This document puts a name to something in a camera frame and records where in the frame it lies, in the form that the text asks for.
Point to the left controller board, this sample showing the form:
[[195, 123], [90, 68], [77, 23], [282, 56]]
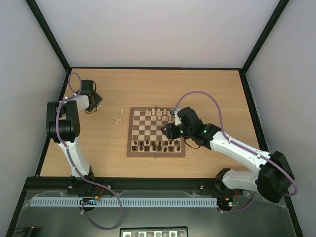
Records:
[[89, 201]]

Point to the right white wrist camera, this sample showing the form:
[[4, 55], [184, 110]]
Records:
[[175, 112]]

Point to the wooden chess board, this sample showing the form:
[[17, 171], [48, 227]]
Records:
[[143, 127]]

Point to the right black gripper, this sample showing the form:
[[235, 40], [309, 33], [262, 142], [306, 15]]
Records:
[[173, 131]]

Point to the dark chess pieces front row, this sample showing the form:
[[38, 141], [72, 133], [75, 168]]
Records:
[[153, 149]]

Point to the printed reference sheet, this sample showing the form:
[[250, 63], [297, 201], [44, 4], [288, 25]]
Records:
[[154, 232]]

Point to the light blue cable duct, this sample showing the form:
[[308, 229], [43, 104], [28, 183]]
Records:
[[127, 202]]

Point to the controller board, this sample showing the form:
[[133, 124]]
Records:
[[230, 201], [89, 201]]

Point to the dark chess pieces row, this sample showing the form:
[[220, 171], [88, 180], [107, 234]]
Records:
[[150, 143], [153, 149]]

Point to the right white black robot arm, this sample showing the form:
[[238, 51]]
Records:
[[269, 174]]

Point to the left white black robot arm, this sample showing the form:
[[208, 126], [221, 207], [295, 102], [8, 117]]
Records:
[[63, 126]]

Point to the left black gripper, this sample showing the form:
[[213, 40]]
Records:
[[99, 99]]

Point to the right controller board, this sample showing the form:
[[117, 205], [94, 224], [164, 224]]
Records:
[[230, 201]]

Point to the left light piece pair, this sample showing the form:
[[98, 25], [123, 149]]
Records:
[[118, 120]]

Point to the dark chess pieces back row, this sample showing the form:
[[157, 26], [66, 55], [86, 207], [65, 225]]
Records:
[[150, 143]]

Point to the light pawns second row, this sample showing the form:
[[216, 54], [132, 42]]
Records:
[[165, 118]]

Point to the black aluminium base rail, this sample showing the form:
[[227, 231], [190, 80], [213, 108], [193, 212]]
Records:
[[201, 186]]

